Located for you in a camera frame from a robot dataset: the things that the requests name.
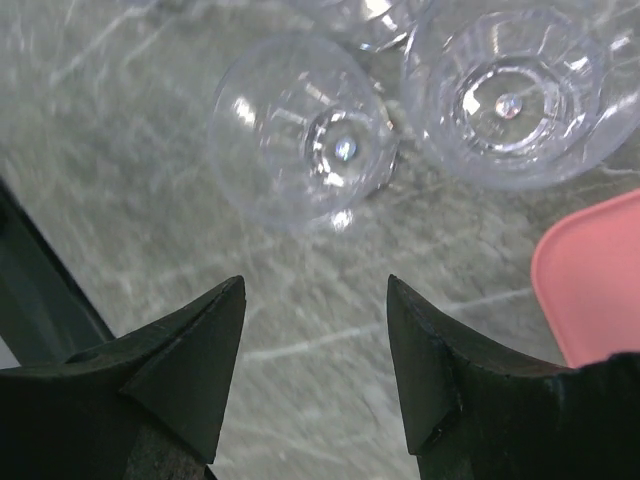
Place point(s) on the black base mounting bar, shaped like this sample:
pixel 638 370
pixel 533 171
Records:
pixel 45 315

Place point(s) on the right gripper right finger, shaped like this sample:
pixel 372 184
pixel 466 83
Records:
pixel 473 408

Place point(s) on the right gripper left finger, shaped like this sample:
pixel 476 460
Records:
pixel 148 405

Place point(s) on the clear glass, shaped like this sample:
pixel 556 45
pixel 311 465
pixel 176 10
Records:
pixel 297 134
pixel 369 25
pixel 521 95

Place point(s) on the pink plastic tray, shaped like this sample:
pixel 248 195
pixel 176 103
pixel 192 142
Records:
pixel 585 275

